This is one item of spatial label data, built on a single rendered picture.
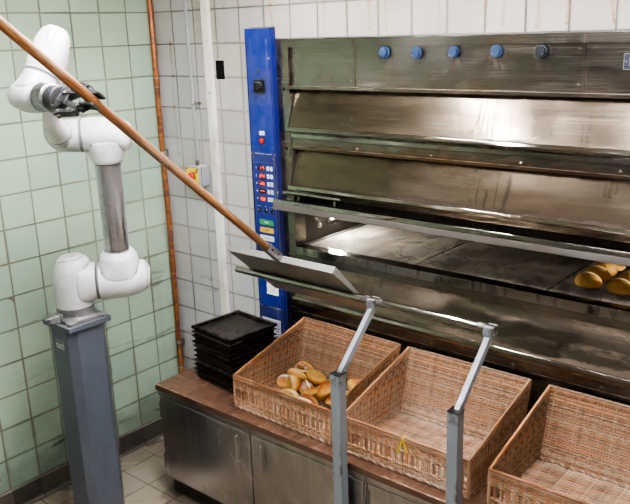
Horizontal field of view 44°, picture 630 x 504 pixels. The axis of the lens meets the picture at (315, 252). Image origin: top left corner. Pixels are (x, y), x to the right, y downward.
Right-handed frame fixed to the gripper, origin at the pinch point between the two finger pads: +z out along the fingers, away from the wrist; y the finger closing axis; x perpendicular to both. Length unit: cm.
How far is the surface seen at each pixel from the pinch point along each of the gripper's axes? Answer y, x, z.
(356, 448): 54, -142, 40
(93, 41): -69, -57, -122
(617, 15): -95, -79, 107
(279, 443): 63, -145, 4
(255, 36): -90, -80, -48
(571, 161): -59, -110, 96
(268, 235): -22, -139, -46
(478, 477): 47, -146, 87
